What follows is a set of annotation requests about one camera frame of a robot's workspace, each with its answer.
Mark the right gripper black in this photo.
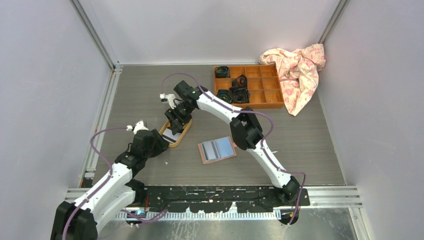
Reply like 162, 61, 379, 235
164, 103, 195, 136

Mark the yellow oval card tray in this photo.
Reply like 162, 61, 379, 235
159, 119, 193, 148

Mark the brown leather card holder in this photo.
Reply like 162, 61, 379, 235
198, 136, 237, 165

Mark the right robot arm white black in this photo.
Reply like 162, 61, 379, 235
160, 80, 301, 206

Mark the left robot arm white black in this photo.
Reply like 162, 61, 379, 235
50, 127, 169, 240

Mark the rolled dark tie bottom-left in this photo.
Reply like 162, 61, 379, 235
215, 89, 233, 104

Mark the rolled dark tie top-left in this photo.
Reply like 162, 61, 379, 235
214, 66, 231, 79

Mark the rolled dark tie bottom-middle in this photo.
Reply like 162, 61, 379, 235
229, 86, 250, 104

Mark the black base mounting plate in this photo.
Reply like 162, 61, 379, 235
129, 185, 299, 213

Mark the rolled dark tie middle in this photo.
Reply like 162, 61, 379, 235
231, 74, 248, 88

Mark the wooden compartment organizer box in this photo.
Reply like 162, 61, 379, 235
212, 64, 284, 109

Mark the pink floral crumpled cloth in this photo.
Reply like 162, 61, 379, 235
258, 43, 326, 116

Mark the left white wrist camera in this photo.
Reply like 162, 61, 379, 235
126, 120, 149, 135

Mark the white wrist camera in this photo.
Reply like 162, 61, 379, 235
159, 93, 178, 109
126, 120, 149, 135

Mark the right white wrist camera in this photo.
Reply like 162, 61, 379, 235
159, 93, 178, 109

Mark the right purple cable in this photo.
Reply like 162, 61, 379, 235
161, 72, 307, 226

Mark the purple cable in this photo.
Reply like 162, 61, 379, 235
61, 126, 170, 240
161, 72, 307, 226

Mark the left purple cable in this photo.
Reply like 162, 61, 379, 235
61, 126, 170, 240

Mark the aluminium frame rail front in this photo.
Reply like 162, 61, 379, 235
61, 185, 364, 221

